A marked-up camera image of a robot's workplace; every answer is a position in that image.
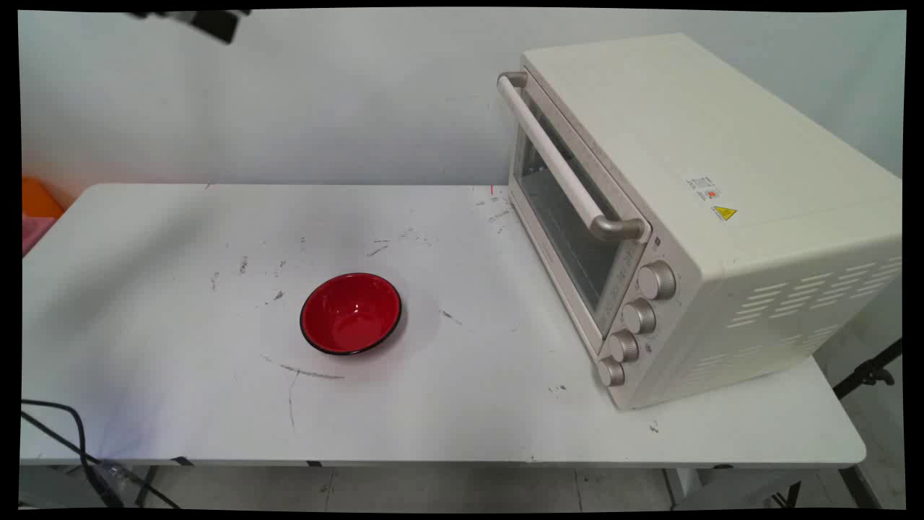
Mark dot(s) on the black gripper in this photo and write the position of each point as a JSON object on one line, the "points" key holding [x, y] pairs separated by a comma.
{"points": [[213, 22]]}

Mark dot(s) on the orange box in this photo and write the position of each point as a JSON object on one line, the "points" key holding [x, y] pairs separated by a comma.
{"points": [[37, 198]]}

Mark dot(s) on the pink box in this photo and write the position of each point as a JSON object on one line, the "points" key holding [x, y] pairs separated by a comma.
{"points": [[35, 232]]}

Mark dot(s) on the red bowl with black rim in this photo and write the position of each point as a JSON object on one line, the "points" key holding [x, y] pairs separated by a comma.
{"points": [[351, 314]]}

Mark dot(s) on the large silver oven knob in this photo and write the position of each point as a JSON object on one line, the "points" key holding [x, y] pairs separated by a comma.
{"points": [[657, 281]]}

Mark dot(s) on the white label sticker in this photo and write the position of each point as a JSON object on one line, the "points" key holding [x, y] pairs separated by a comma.
{"points": [[704, 188]]}

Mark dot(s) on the yellow warning sticker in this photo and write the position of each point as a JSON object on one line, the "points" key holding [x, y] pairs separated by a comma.
{"points": [[725, 213]]}

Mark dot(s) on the cream toaster oven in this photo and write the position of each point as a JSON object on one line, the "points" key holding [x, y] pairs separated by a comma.
{"points": [[751, 137]]}

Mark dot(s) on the black tripod stand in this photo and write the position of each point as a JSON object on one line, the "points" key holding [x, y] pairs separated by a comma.
{"points": [[866, 372]]}

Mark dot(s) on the grey metal table leg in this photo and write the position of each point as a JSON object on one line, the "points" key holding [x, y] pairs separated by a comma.
{"points": [[863, 487]]}

